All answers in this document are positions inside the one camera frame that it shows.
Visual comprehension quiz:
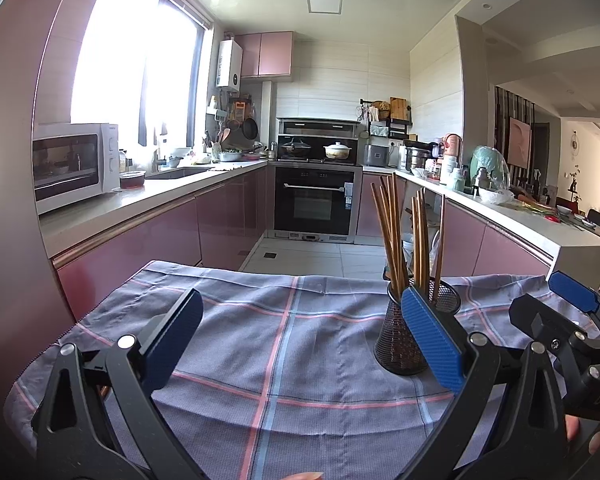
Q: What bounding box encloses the pink wall cabinet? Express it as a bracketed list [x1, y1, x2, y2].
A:
[235, 31, 295, 79]

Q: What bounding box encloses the steel faucet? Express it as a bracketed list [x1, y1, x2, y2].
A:
[152, 135, 168, 173]

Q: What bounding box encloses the bundle of bamboo chopsticks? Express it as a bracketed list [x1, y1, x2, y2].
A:
[370, 172, 447, 361]

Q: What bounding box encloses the kitchen window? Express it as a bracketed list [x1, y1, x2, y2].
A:
[70, 0, 213, 151]

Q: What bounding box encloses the white microwave oven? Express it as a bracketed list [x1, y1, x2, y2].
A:
[32, 122, 121, 216]

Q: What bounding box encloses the pink wall picture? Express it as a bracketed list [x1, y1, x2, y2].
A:
[510, 116, 532, 167]

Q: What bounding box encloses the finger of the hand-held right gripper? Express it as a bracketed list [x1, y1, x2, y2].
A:
[509, 294, 589, 357]
[548, 270, 600, 332]

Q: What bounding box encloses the black cooking pot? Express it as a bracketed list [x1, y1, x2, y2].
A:
[280, 137, 312, 157]

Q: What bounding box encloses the white water heater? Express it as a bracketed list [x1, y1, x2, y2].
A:
[216, 39, 243, 92]

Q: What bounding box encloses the kitchen sink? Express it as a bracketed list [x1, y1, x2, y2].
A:
[145, 166, 213, 181]

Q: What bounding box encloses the pink base cabinet run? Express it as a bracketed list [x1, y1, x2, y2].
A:
[356, 167, 600, 281]
[40, 160, 276, 321]

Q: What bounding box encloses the green bag-covered appliance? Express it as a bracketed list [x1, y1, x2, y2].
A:
[469, 146, 511, 196]

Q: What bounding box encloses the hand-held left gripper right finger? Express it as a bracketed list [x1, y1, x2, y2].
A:
[400, 285, 571, 480]

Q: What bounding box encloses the grey plaid tablecloth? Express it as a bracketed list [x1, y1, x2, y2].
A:
[5, 259, 600, 480]

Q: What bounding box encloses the black range hood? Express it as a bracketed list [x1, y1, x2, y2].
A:
[277, 117, 360, 137]

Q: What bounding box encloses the person's right hand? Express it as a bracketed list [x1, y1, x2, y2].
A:
[566, 417, 600, 453]

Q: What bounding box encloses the black mesh utensil cup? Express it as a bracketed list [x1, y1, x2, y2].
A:
[374, 280, 462, 376]

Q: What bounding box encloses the black wall rack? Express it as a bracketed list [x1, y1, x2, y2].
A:
[358, 97, 413, 138]

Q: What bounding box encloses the black built-in oven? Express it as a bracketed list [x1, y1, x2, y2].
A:
[274, 166, 357, 237]

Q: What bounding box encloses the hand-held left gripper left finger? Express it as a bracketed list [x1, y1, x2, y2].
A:
[31, 287, 204, 480]

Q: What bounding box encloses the white casserole pot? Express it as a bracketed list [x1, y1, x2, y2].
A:
[324, 141, 356, 160]

